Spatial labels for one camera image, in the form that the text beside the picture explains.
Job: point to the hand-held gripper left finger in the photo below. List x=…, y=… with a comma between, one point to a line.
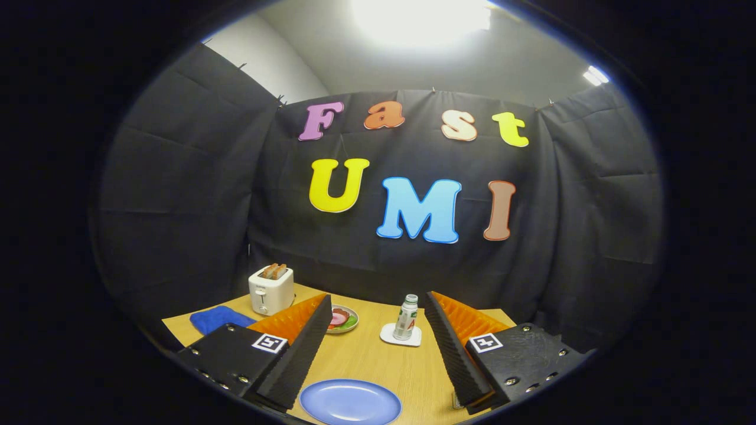
x=301, y=360

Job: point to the blue round plate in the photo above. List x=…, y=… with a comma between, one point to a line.
x=351, y=404

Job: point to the small white drink bottle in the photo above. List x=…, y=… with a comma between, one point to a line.
x=405, y=321

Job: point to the small ceiling light panel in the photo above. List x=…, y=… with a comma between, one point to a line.
x=595, y=75

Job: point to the white square coaster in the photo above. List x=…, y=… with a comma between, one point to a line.
x=388, y=339

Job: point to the large ceiling light panel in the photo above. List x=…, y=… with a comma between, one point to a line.
x=419, y=20

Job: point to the blue folded cloth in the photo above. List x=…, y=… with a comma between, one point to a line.
x=215, y=319

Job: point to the brown toast slice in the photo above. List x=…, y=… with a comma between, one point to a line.
x=268, y=271
x=280, y=272

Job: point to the oval plate of food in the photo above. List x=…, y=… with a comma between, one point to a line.
x=345, y=321

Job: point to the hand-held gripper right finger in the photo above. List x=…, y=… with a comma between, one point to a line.
x=455, y=360

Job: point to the white toaster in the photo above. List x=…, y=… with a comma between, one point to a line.
x=271, y=296

